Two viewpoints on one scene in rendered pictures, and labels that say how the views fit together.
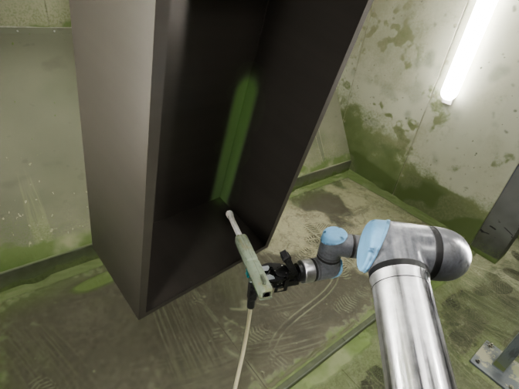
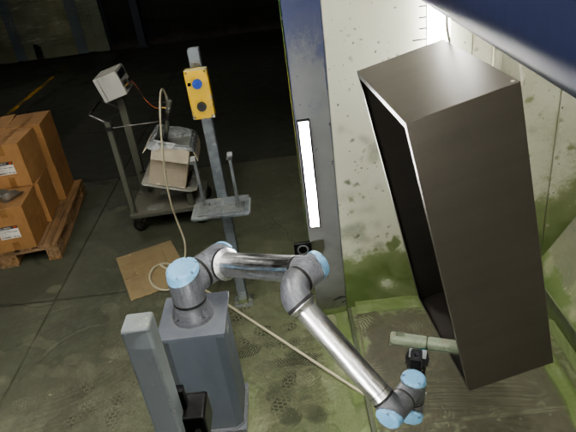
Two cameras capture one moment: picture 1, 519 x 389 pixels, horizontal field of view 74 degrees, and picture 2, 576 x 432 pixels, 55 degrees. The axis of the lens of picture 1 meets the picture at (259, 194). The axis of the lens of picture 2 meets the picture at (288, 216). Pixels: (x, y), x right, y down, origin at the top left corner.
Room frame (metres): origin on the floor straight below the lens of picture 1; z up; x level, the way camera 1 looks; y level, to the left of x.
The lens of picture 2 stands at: (1.76, -1.60, 2.24)
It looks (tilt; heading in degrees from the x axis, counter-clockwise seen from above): 30 degrees down; 134
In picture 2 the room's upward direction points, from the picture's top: 8 degrees counter-clockwise
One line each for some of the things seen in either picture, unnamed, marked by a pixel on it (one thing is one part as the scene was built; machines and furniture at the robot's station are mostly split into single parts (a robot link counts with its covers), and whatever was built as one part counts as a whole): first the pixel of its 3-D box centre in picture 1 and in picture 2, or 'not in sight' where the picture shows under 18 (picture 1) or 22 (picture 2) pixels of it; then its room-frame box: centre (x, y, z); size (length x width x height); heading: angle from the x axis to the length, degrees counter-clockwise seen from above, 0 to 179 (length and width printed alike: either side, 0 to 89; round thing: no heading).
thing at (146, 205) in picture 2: not in sight; (152, 147); (-1.93, 0.76, 0.64); 0.73 x 0.50 x 1.27; 44
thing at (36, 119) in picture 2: not in sight; (34, 138); (-3.04, 0.32, 0.69); 0.38 x 0.29 x 0.36; 138
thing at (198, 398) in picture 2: not in sight; (188, 416); (1.02, -1.21, 1.35); 0.09 x 0.07 x 0.07; 42
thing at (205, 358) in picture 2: not in sight; (207, 365); (0.00, -0.49, 0.32); 0.31 x 0.31 x 0.64; 42
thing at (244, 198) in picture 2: not in sight; (221, 207); (-0.42, 0.13, 0.78); 0.31 x 0.23 x 0.01; 42
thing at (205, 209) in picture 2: not in sight; (216, 182); (-0.41, 0.12, 0.95); 0.26 x 0.15 x 0.32; 42
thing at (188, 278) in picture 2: not in sight; (186, 280); (0.00, -0.48, 0.83); 0.17 x 0.15 x 0.18; 91
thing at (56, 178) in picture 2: not in sight; (48, 175); (-3.06, 0.33, 0.33); 0.38 x 0.29 x 0.36; 139
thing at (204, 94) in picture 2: not in sight; (200, 93); (-0.48, 0.19, 1.42); 0.12 x 0.06 x 0.26; 42
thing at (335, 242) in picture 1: (334, 245); (411, 388); (1.02, -0.31, 0.62); 0.12 x 0.09 x 0.12; 91
